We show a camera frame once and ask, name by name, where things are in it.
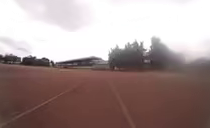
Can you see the low flat-roofed building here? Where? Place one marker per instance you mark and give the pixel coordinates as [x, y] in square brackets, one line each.
[82, 62]

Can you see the group of dark trees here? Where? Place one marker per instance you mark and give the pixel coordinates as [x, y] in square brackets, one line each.
[139, 56]

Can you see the row of distant trees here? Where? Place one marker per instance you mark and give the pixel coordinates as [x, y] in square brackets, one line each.
[26, 60]

